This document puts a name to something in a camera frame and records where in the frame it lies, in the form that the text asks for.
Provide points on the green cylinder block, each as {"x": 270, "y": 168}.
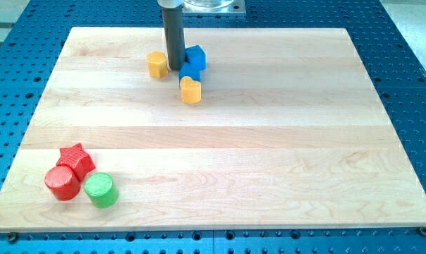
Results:
{"x": 101, "y": 190}

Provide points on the yellow pentagon block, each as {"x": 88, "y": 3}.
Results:
{"x": 157, "y": 64}

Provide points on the board stop screw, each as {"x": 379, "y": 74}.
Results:
{"x": 422, "y": 231}
{"x": 12, "y": 237}

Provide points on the blue cube block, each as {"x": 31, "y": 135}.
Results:
{"x": 196, "y": 57}

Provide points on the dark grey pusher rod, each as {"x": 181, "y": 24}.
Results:
{"x": 174, "y": 36}

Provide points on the clear robot mount plate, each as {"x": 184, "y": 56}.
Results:
{"x": 214, "y": 8}

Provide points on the right board stop screw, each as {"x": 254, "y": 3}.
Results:
{"x": 422, "y": 231}

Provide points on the red cylinder block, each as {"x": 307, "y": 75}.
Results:
{"x": 62, "y": 182}

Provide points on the red star block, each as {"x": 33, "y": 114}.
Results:
{"x": 77, "y": 159}

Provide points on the wooden board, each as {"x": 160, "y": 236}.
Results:
{"x": 290, "y": 133}

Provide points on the blue triangle block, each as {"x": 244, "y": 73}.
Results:
{"x": 187, "y": 70}

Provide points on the silver rod collar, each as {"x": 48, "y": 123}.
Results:
{"x": 170, "y": 3}

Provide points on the left board stop screw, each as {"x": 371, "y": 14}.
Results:
{"x": 12, "y": 237}

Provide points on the yellow heart block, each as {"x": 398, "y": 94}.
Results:
{"x": 191, "y": 90}

